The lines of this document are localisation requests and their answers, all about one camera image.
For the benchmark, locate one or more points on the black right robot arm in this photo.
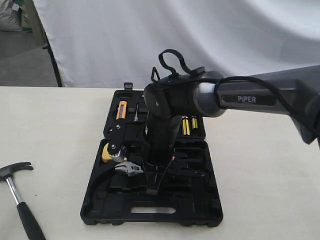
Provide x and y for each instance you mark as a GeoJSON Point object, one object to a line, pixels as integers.
{"type": "Point", "coordinates": [201, 93]}

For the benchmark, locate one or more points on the short yellow black screwdriver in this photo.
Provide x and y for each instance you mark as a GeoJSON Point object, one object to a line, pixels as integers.
{"type": "Point", "coordinates": [194, 122]}

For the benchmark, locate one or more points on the steel claw hammer black grip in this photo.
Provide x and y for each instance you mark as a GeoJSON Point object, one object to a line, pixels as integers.
{"type": "Point", "coordinates": [28, 220]}

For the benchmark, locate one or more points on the chrome adjustable wrench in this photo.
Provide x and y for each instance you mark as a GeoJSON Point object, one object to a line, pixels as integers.
{"type": "Point", "coordinates": [131, 169]}

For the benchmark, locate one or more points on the long yellow black screwdriver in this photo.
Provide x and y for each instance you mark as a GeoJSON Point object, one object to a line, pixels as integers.
{"type": "Point", "coordinates": [185, 127]}

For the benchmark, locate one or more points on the yellow 2m tape measure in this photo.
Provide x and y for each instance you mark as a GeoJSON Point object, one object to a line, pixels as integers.
{"type": "Point", "coordinates": [120, 157]}

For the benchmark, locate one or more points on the clear voltage tester screwdriver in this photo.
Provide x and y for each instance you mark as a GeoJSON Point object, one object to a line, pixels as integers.
{"type": "Point", "coordinates": [136, 116]}

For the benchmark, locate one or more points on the black plastic tool case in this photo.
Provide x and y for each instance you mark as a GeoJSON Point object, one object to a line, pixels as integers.
{"type": "Point", "coordinates": [130, 182]}

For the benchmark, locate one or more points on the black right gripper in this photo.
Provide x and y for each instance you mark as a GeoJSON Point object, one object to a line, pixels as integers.
{"type": "Point", "coordinates": [155, 139]}

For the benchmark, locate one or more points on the white sacks in background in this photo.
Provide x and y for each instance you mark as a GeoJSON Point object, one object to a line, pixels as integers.
{"type": "Point", "coordinates": [14, 16]}

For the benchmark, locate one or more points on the black backdrop stand pole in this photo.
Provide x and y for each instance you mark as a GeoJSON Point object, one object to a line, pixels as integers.
{"type": "Point", "coordinates": [53, 61]}

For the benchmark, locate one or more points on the white backdrop cloth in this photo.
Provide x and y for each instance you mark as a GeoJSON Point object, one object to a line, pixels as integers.
{"type": "Point", "coordinates": [104, 43]}

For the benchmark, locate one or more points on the yellow utility knife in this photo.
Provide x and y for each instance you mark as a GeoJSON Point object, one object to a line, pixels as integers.
{"type": "Point", "coordinates": [122, 110]}

